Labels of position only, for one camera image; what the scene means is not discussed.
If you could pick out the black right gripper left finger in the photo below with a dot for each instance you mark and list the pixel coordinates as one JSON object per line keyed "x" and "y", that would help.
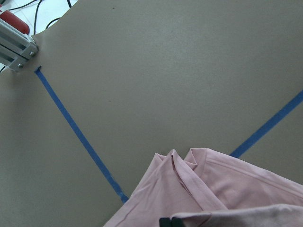
{"x": 164, "y": 222}

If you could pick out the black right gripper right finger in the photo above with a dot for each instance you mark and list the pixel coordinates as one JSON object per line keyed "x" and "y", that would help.
{"x": 177, "y": 222}

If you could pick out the pink t-shirt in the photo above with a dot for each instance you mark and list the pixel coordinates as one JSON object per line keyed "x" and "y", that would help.
{"x": 211, "y": 189}

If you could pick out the red cylindrical bottle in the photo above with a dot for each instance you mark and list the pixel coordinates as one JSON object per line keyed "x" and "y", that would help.
{"x": 14, "y": 21}

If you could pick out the aluminium frame post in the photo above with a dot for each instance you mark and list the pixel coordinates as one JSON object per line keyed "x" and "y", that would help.
{"x": 16, "y": 48}

